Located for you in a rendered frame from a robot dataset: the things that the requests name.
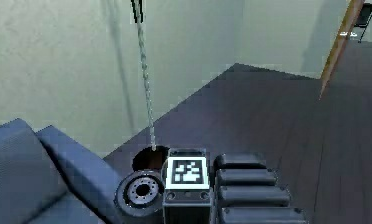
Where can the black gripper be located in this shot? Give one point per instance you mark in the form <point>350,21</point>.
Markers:
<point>140,193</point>

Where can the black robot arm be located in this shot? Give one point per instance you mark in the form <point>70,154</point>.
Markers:
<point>240,190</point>

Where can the blue armchair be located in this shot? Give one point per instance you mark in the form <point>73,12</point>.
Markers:
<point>44,180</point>

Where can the brown wooden door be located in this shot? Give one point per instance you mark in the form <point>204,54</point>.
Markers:
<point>339,45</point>

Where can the black chair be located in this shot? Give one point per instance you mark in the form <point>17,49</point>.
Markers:
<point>364,16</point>

